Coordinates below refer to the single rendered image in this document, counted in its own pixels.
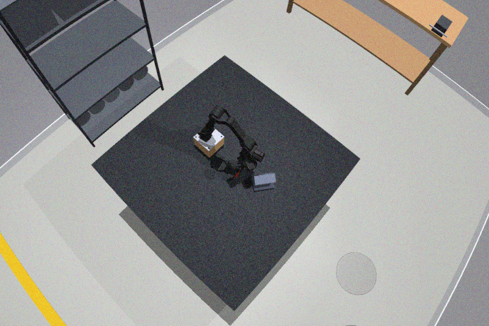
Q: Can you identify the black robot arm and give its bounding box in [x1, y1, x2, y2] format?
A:
[198, 105, 265, 172]

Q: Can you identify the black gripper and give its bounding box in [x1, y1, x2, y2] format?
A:
[227, 152, 257, 173]

